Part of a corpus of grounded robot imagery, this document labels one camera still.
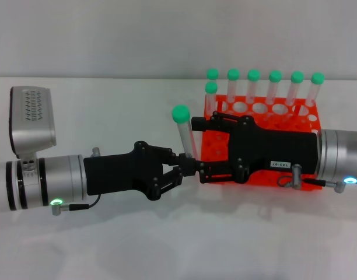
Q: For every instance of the orange plastic test tube rack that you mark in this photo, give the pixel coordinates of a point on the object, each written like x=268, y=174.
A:
x=216, y=146

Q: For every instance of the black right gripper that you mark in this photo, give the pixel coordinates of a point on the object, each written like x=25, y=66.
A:
x=277, y=148

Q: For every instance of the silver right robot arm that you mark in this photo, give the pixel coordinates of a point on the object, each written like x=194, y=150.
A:
x=339, y=154

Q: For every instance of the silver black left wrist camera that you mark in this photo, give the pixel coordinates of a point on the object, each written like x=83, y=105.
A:
x=32, y=131

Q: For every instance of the clear test tube green cap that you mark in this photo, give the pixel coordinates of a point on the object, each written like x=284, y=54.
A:
x=317, y=78
x=211, y=88
x=213, y=73
x=297, y=77
x=233, y=74
x=181, y=113
x=275, y=76
x=253, y=75

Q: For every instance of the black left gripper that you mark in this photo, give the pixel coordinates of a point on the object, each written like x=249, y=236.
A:
x=117, y=173

